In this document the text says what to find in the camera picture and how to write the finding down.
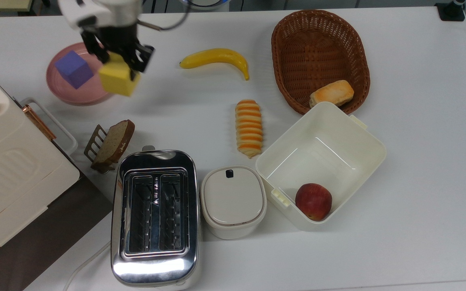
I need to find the bronze wire toast rack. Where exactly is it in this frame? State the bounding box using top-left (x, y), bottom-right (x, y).
top-left (84, 124), bottom-right (116, 174)

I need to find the white rail handle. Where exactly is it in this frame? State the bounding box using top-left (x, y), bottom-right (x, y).
top-left (19, 97), bottom-right (78, 156)

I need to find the golden bread bun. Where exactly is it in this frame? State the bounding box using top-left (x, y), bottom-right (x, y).
top-left (309, 80), bottom-right (355, 108)

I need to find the brown bread slice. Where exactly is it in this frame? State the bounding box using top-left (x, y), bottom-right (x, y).
top-left (91, 119), bottom-right (136, 165)

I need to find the brown wicker basket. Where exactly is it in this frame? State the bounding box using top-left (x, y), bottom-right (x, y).
top-left (271, 10), bottom-right (371, 115)

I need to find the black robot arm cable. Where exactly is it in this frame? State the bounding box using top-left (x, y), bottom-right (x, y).
top-left (136, 0), bottom-right (190, 32)

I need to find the chrome two-slot toaster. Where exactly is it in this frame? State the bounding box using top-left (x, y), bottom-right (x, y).
top-left (110, 145), bottom-right (201, 289)

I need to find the orange striped spiral bread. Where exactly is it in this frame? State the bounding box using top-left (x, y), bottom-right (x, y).
top-left (235, 99), bottom-right (264, 158)

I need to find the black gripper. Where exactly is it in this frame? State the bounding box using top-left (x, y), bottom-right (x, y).
top-left (80, 22), bottom-right (155, 74)

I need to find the large cream oven appliance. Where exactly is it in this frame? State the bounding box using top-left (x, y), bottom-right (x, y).
top-left (0, 61), bottom-right (80, 265)

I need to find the red apple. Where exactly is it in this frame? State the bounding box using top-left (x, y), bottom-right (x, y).
top-left (295, 183), bottom-right (333, 222)

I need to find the open cream plastic box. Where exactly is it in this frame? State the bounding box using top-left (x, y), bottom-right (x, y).
top-left (255, 101), bottom-right (387, 232)

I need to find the purple cube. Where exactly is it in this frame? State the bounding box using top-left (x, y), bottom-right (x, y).
top-left (54, 50), bottom-right (95, 90)

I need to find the pink round plate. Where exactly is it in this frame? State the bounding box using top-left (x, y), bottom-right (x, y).
top-left (46, 42), bottom-right (114, 106)

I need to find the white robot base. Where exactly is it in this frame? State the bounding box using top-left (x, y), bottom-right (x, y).
top-left (180, 0), bottom-right (230, 11)

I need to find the yellow banana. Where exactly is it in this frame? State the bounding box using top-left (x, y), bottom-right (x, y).
top-left (179, 48), bottom-right (250, 81)

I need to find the white toaster power cable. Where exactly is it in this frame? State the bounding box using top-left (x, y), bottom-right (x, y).
top-left (62, 241), bottom-right (112, 291)

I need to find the small cream lidded container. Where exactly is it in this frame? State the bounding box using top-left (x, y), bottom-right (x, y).
top-left (200, 165), bottom-right (267, 240)

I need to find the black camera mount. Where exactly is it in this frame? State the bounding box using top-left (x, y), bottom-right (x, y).
top-left (435, 0), bottom-right (466, 22)

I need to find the yellow cube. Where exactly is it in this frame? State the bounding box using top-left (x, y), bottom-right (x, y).
top-left (98, 53), bottom-right (141, 97)

